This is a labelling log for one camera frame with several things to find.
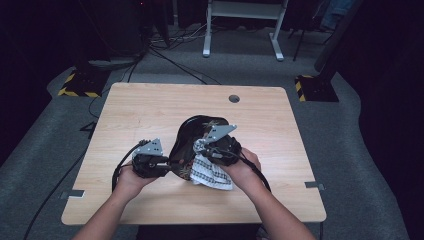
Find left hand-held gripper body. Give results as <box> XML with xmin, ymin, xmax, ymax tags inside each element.
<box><xmin>131</xmin><ymin>138</ymin><xmax>172</xmax><ymax>179</ymax></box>

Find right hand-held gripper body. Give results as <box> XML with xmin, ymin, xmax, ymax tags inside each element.
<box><xmin>194</xmin><ymin>124</ymin><xmax>242</xmax><ymax>167</ymax></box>

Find black floral lacquer tray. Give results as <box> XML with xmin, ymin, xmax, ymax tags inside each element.
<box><xmin>168</xmin><ymin>114</ymin><xmax>234</xmax><ymax>182</ymax></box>

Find white patterned cloth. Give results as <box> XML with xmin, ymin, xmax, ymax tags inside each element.
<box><xmin>189</xmin><ymin>153</ymin><xmax>234</xmax><ymax>191</ymax></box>

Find person's left hand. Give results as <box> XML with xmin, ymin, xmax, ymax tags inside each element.
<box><xmin>114</xmin><ymin>163</ymin><xmax>160</xmax><ymax>201</ymax></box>

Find person's right hand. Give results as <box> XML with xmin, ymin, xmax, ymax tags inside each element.
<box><xmin>219</xmin><ymin>147</ymin><xmax>263</xmax><ymax>196</ymax></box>

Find person's dark clothing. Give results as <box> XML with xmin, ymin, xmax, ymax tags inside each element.
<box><xmin>136</xmin><ymin>223</ymin><xmax>263</xmax><ymax>240</ymax></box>

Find grey tape strip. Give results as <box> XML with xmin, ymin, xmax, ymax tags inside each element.
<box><xmin>59</xmin><ymin>189</ymin><xmax>86</xmax><ymax>200</ymax></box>
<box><xmin>304</xmin><ymin>180</ymin><xmax>325</xmax><ymax>192</ymax></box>

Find light patterned fabric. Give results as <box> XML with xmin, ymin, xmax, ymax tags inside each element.
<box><xmin>256</xmin><ymin>226</ymin><xmax>272</xmax><ymax>240</ymax></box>

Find black tripod stand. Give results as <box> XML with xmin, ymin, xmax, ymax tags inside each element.
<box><xmin>289</xmin><ymin>19</ymin><xmax>334</xmax><ymax>63</ymax></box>

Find dark stand with grey base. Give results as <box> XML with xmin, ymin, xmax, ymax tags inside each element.
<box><xmin>74</xmin><ymin>0</ymin><xmax>149</xmax><ymax>72</ymax></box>

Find grey slanted pole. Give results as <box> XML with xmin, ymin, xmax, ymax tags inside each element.
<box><xmin>313</xmin><ymin>0</ymin><xmax>364</xmax><ymax>73</ymax></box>

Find blue denim cloth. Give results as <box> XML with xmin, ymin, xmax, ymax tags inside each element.
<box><xmin>321</xmin><ymin>0</ymin><xmax>356</xmax><ymax>31</ymax></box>

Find left hand-held gripper cable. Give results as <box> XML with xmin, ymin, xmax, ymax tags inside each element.
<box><xmin>111</xmin><ymin>139</ymin><xmax>151</xmax><ymax>193</ymax></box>

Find hand-held gripper cable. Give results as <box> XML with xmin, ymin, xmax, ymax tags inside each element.
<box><xmin>111</xmin><ymin>139</ymin><xmax>151</xmax><ymax>193</ymax></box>
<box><xmin>233</xmin><ymin>151</ymin><xmax>272</xmax><ymax>193</ymax></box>

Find right hand-held gripper cable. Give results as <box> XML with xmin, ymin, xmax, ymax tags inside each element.
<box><xmin>233</xmin><ymin>151</ymin><xmax>272</xmax><ymax>193</ymax></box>

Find thin black floor cable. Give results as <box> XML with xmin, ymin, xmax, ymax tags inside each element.
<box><xmin>88</xmin><ymin>87</ymin><xmax>113</xmax><ymax>120</ymax></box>

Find long black floor cable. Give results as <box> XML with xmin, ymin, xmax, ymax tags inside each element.
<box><xmin>148</xmin><ymin>46</ymin><xmax>222</xmax><ymax>86</ymax></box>

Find black yellow striped base plate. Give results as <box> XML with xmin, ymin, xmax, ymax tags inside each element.
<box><xmin>57</xmin><ymin>68</ymin><xmax>111</xmax><ymax>98</ymax></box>
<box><xmin>294</xmin><ymin>74</ymin><xmax>340</xmax><ymax>103</ymax></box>

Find black cable along floor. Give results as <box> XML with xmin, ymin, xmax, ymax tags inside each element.
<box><xmin>22</xmin><ymin>149</ymin><xmax>90</xmax><ymax>240</ymax></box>

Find tangle of floor cables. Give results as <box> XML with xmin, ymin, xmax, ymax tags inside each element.
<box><xmin>149</xmin><ymin>23</ymin><xmax>209</xmax><ymax>46</ymax></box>

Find white metal desk frame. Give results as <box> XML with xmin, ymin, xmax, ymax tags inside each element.
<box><xmin>202</xmin><ymin>0</ymin><xmax>290</xmax><ymax>62</ymax></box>

